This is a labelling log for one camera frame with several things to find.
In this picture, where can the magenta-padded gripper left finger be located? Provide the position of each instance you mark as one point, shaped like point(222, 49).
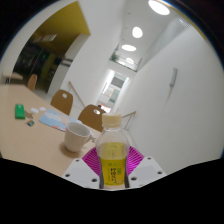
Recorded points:
point(80, 171)

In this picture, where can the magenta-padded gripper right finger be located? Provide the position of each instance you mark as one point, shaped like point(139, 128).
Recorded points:
point(146, 170)

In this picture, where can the yellow drink bottle white cap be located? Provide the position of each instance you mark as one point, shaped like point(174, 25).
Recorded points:
point(112, 156)

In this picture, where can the white ceramic mug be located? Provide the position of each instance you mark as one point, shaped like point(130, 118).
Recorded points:
point(75, 138)

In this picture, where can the brown wooden chair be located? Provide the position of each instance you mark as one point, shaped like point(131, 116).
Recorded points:
point(32, 83)
point(61, 104)
point(90, 120)

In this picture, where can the blue printed mouse pad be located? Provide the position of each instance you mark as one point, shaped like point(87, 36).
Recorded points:
point(53, 120)

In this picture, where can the wooden stair handrail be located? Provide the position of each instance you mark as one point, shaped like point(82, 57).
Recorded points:
point(129, 114)
point(76, 91)

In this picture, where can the small dark orange-edged item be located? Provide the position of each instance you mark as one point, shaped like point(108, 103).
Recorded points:
point(30, 123)

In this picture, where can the small white card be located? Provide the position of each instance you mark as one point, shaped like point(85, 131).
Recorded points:
point(34, 110)
point(42, 108)

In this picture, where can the small green box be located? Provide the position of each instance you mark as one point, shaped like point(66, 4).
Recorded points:
point(20, 111)

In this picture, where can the light wooden side table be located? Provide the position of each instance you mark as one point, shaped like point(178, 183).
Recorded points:
point(12, 76)

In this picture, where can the green potted plant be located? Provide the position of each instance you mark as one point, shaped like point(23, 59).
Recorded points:
point(114, 57)

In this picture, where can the white hanging sign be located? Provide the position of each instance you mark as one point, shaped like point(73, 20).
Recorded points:
point(45, 37)

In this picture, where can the round ceiling lights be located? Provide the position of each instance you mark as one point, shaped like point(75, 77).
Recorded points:
point(158, 6)

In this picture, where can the grey wall lamp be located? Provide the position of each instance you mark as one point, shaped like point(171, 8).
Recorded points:
point(173, 77)

